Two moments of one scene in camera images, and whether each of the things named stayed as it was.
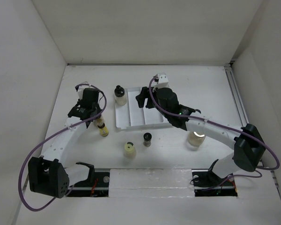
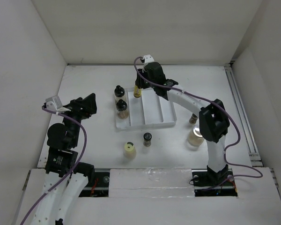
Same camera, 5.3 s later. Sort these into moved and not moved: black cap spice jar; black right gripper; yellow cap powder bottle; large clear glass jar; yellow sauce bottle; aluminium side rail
Moved: yellow sauce bottle; black right gripper
Not moved: black cap spice jar; yellow cap powder bottle; aluminium side rail; large clear glass jar
